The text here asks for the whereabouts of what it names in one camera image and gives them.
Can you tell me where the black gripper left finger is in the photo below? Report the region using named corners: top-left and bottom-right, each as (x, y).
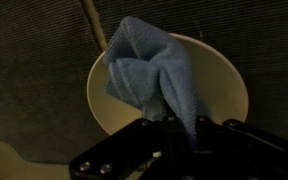
top-left (69, 116), bottom-right (184, 180)

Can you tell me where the blue microfiber towel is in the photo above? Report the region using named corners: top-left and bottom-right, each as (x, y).
top-left (103, 16), bottom-right (211, 145)

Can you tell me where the white round plate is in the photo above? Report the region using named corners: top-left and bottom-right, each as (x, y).
top-left (86, 33), bottom-right (249, 135)

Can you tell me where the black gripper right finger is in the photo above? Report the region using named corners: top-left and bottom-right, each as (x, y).
top-left (143, 116), bottom-right (288, 180)

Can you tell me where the dark placemat under plate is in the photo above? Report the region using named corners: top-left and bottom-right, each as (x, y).
top-left (0, 0), bottom-right (106, 163)

